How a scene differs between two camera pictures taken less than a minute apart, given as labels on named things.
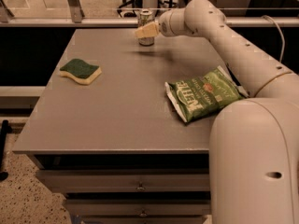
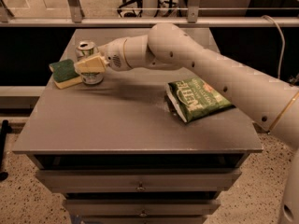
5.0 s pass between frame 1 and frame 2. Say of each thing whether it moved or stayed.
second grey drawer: stayed
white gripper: moved
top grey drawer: stayed
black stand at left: stayed
